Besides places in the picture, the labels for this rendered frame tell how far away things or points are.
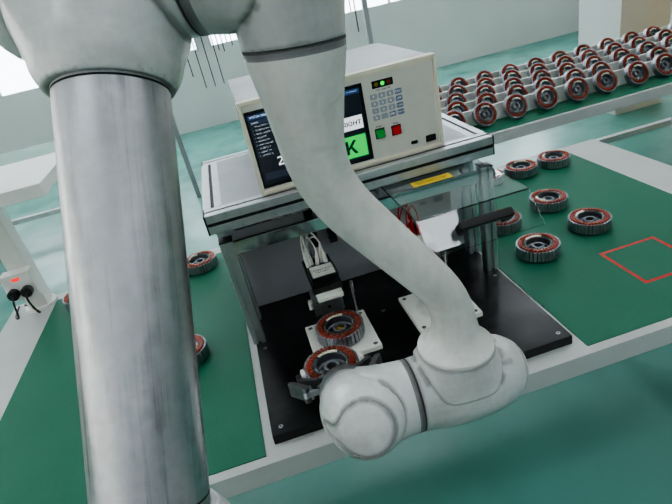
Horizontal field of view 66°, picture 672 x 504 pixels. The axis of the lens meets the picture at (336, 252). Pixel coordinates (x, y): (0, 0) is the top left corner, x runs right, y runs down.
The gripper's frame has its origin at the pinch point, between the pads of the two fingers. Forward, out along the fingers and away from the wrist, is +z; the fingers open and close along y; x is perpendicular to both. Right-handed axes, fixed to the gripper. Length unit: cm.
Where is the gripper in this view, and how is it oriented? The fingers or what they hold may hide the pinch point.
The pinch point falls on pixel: (332, 368)
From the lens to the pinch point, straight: 105.2
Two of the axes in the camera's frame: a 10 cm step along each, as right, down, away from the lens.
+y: 9.5, -2.9, 1.3
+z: -1.2, 0.5, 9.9
